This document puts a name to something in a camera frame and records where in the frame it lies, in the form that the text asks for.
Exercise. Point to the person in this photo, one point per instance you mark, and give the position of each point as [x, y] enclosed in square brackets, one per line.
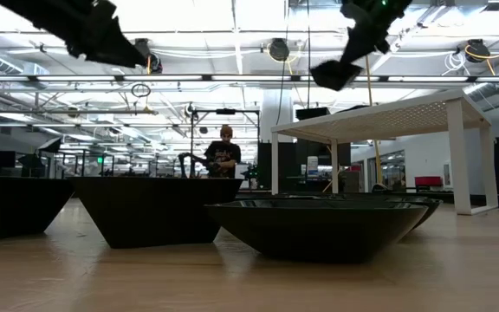
[222, 158]

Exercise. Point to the white blue-labelled canister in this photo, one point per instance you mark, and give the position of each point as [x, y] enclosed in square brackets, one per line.
[312, 167]

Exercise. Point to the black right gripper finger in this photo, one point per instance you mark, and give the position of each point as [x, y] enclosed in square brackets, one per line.
[364, 45]

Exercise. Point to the black wavy square plate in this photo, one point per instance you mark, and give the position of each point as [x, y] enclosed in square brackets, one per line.
[15, 208]
[154, 212]
[352, 110]
[352, 105]

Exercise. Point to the black background panels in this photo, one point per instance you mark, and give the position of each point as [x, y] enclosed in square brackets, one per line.
[288, 160]

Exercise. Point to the black workstation frame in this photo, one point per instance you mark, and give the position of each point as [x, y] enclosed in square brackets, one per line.
[225, 111]

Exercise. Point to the black trays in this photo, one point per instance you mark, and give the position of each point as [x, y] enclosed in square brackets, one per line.
[313, 112]

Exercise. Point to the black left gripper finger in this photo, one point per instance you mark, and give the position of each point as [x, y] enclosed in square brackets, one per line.
[111, 50]

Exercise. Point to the red storage bin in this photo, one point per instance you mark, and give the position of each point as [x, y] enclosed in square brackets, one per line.
[428, 181]

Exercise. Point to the white perforated metal shelf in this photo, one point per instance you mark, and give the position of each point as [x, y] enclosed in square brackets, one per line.
[384, 119]

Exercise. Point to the black background robot arm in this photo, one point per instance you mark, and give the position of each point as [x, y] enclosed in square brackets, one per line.
[183, 164]

